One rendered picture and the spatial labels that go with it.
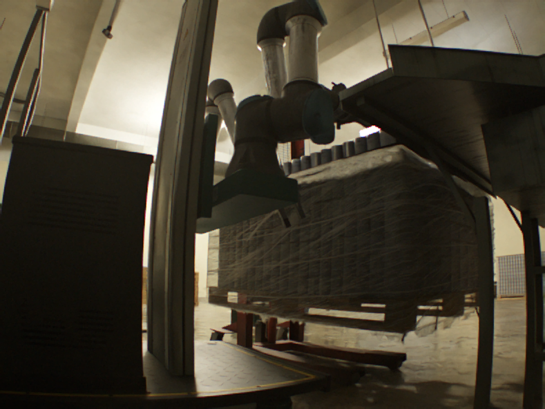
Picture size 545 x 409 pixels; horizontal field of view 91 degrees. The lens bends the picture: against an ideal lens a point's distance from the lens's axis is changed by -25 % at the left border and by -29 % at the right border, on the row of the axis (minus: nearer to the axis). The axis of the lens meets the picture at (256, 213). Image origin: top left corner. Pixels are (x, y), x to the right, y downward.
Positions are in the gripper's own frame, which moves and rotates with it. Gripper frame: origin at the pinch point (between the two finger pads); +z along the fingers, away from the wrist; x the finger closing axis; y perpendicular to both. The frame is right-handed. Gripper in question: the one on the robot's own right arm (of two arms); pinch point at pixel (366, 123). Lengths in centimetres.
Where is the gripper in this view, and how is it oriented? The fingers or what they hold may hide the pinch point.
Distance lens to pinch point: 129.0
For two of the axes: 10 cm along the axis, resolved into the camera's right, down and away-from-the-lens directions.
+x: 6.3, -1.1, -7.7
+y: -0.4, 9.8, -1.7
